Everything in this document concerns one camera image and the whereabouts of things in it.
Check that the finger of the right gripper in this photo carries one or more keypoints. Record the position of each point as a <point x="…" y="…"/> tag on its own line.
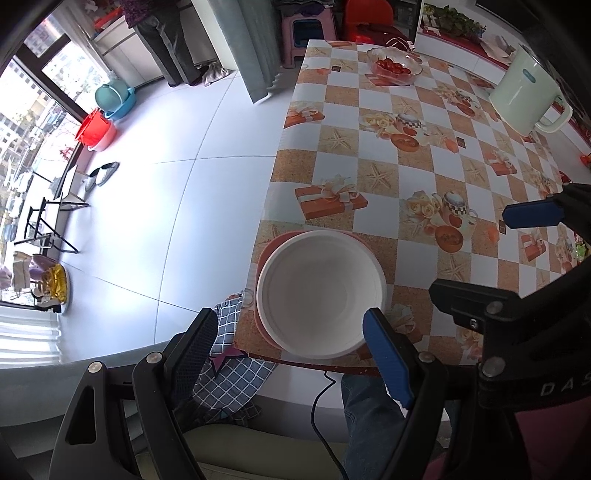
<point x="502" y="318"/>
<point x="571" y="207"/>

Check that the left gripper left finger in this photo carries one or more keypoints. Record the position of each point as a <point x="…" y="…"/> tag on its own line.
<point x="93" y="440"/>

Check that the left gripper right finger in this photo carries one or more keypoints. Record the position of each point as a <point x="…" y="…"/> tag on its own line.
<point x="420" y="382"/>

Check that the white foam bowl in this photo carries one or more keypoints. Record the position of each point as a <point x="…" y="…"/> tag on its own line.
<point x="321" y="295"/>

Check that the pink square plate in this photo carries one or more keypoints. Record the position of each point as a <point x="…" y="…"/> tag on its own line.
<point x="268" y="258"/>

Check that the pale green electric kettle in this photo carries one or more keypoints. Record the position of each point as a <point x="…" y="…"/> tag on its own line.
<point x="525" y="93"/>

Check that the checkered blue cloth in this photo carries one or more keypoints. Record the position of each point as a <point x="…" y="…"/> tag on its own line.
<point x="226" y="387"/>

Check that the gold foil bag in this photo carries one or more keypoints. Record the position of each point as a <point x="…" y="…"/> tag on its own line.
<point x="55" y="284"/>

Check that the black folding rack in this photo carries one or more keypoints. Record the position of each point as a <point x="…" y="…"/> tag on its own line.
<point x="45" y="222"/>

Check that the glass bowl of tomatoes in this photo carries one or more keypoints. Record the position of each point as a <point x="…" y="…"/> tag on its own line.
<point x="393" y="67"/>

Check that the dustpan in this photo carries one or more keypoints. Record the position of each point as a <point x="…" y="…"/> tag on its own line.
<point x="100" y="175"/>

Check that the red plastic chair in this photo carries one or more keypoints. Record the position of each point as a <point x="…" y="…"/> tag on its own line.
<point x="371" y="22"/>

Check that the red plastic basin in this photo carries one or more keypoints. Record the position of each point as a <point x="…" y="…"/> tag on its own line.
<point x="96" y="132"/>

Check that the pink plastic stool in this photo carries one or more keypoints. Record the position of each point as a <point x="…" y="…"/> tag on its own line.
<point x="298" y="29"/>

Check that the blue plastic basin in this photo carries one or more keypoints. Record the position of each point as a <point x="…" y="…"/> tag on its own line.
<point x="125" y="107"/>

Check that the teal plastic basin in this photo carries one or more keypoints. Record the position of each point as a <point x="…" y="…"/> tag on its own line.
<point x="110" y="96"/>

